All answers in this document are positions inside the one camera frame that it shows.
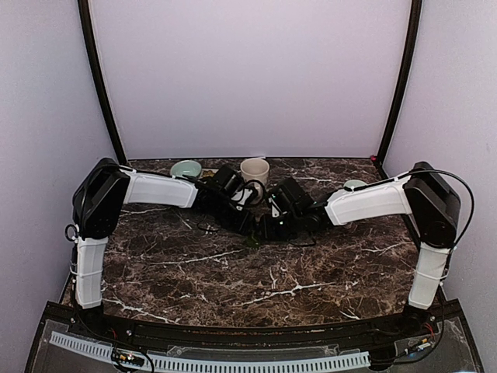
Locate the left light green bowl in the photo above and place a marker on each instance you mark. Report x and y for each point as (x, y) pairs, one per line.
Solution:
(186, 168)

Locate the right black frame post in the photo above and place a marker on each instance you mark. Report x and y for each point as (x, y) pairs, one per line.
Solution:
(402, 81)

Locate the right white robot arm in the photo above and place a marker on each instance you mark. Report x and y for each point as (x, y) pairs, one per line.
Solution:
(421, 193)

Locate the black front table rail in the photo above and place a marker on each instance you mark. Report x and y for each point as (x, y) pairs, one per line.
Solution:
(375, 333)

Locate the light green bowl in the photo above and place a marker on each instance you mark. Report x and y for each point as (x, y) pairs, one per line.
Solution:
(186, 168)
(353, 184)

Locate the cream coral pattern mug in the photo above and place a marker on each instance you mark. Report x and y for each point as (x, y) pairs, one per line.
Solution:
(255, 169)

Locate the left black frame post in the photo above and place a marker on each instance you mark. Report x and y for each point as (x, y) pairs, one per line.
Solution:
(98, 80)

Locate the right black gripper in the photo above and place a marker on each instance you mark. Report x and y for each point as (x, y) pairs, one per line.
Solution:
(268, 234)

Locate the white slotted cable duct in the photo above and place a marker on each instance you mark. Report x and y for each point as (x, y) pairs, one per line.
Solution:
(191, 359)

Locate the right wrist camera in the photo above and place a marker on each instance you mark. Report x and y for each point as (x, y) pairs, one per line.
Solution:
(275, 210)

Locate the right light green bowl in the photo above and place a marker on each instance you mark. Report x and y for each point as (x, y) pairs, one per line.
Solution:
(353, 184)

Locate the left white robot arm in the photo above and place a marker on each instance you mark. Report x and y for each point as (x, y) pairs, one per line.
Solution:
(112, 191)

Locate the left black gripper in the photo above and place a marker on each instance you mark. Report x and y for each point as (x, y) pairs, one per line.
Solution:
(241, 224)

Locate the black frame post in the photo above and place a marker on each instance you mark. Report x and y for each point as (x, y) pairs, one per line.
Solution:
(402, 81)
(98, 80)

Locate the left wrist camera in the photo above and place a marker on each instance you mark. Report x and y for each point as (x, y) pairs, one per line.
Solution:
(250, 195)

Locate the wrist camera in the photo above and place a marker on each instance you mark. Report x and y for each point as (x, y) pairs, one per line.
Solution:
(275, 210)
(250, 195)

